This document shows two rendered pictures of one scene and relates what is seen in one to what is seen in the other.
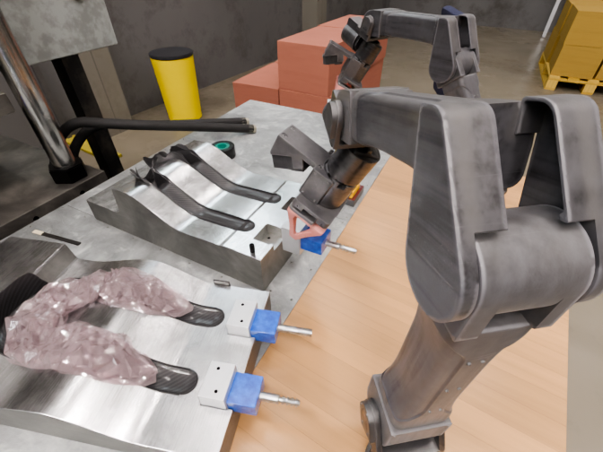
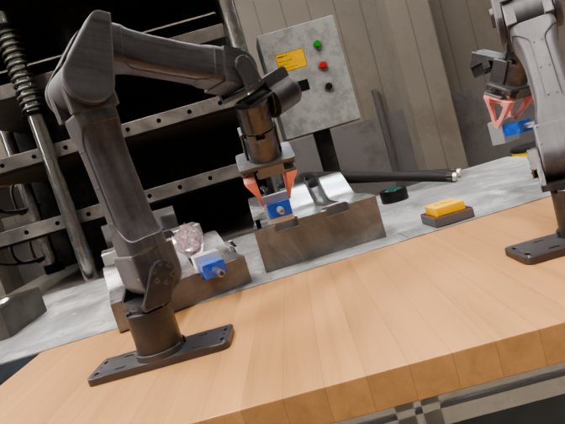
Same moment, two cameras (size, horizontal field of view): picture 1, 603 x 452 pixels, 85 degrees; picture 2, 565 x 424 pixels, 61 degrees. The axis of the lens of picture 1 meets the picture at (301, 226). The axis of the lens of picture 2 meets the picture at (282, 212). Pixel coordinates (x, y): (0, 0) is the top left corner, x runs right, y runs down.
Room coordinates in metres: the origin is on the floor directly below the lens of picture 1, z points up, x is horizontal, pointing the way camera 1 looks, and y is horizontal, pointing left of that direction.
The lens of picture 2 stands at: (0.00, -0.79, 1.02)
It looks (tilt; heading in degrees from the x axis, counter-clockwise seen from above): 7 degrees down; 60
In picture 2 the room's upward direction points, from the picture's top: 16 degrees counter-clockwise
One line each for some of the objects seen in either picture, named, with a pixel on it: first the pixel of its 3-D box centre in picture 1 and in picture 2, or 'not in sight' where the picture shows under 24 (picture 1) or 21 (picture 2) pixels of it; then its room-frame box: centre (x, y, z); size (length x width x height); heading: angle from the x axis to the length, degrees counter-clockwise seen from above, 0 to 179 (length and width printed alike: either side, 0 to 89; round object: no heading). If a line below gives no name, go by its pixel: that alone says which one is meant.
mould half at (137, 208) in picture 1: (202, 196); (303, 211); (0.65, 0.24, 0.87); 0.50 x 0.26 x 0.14; 63
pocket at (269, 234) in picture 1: (270, 240); (287, 229); (0.49, 0.06, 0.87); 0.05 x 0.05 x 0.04; 63
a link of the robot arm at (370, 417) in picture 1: (402, 424); (145, 284); (0.14, -0.12, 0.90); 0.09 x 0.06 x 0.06; 99
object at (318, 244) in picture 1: (320, 240); (279, 209); (0.43, -0.03, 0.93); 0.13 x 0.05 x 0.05; 63
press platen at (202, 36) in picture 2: not in sight; (105, 87); (0.55, 1.35, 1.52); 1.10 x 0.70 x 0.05; 153
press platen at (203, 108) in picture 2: not in sight; (123, 143); (0.55, 1.34, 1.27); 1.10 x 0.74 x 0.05; 153
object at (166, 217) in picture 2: not in sight; (156, 229); (0.53, 1.20, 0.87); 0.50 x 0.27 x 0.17; 63
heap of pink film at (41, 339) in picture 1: (91, 314); (161, 246); (0.30, 0.32, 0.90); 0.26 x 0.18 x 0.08; 80
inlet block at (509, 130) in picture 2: not in sight; (521, 126); (1.02, -0.15, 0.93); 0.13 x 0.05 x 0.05; 85
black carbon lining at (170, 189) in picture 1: (200, 183); (295, 194); (0.63, 0.23, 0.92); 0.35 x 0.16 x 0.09; 63
